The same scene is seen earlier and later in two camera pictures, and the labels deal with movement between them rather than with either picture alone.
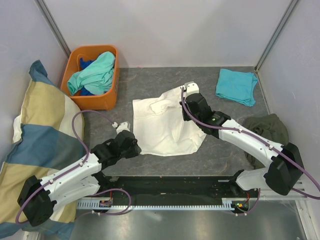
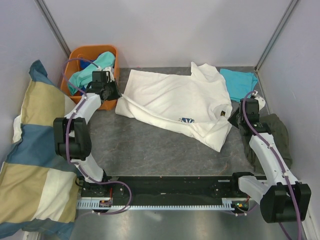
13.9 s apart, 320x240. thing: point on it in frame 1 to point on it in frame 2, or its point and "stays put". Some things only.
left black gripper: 136,150 to 116,95
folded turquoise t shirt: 237,86 stays put
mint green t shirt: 96,78 stays put
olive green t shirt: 269,126 stays put
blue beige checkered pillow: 47,137 stays put
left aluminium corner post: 53,26 stays put
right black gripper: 185,116 to 232,120
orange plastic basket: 105,101 stays put
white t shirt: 160,129 to 196,105
